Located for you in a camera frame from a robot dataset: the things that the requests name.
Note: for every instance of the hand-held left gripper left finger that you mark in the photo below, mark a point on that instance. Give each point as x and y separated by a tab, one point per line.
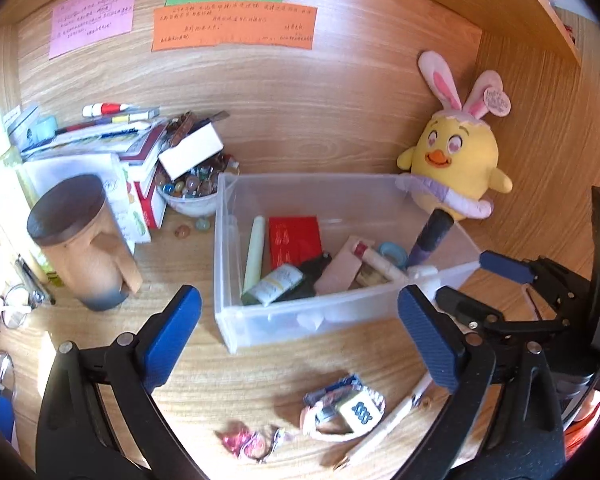
172	335

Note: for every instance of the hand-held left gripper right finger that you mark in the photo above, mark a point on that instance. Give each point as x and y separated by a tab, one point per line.
427	337

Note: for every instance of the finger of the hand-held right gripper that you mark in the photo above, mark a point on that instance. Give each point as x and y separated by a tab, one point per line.
475	312
505	266

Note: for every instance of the cream tube with red cap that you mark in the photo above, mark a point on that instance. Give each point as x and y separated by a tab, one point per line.
382	262

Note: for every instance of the peach cosmetic tube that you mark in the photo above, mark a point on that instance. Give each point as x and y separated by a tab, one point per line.
340	270

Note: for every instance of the green glass bottle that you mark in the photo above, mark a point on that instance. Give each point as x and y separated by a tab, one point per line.
275	285

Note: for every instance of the clear plastic bin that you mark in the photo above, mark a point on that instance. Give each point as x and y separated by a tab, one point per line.
290	322

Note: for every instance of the blue tape roll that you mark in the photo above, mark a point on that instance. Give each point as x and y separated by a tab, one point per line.
392	252

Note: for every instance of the white pen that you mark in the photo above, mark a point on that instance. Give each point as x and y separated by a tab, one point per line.
385	420

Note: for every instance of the white dotted mahjong tile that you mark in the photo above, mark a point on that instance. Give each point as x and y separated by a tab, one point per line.
362	410

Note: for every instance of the loose glass marble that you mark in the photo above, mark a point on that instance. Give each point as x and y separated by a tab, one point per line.
203	223
182	232

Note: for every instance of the blue snack packet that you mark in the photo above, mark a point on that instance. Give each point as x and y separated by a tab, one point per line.
332	390

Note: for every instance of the pale green stick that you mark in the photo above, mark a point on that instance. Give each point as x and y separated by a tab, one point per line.
255	255

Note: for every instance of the yellow chick plush toy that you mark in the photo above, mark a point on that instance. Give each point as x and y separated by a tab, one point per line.
455	155

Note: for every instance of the wooden cup with dark lid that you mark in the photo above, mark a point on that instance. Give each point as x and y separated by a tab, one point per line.
80	250

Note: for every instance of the pink candy wrapper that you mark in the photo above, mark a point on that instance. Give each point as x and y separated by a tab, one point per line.
250	442

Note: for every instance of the white and green box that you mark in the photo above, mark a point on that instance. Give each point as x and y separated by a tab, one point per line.
130	200

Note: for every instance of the white bowl of marbles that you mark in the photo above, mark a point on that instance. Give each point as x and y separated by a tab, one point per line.
190	190

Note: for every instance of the red envelope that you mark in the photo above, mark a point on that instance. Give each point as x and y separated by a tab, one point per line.
295	240

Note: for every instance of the red cloth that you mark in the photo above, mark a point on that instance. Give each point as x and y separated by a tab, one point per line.
582	430

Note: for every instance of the stack of books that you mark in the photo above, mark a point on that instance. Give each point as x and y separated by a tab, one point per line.
125	147

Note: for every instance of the dark brown clip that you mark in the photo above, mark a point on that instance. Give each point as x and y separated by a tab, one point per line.
190	125

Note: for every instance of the white and red tube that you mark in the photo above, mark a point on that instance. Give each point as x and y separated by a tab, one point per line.
115	109

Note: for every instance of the wooden shelf board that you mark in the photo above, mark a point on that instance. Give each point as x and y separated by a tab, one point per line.
540	5

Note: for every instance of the orange paper note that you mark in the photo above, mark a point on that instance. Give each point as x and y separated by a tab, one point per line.
232	27

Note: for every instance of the pink paper note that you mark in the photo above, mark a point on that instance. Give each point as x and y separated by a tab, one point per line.
92	15

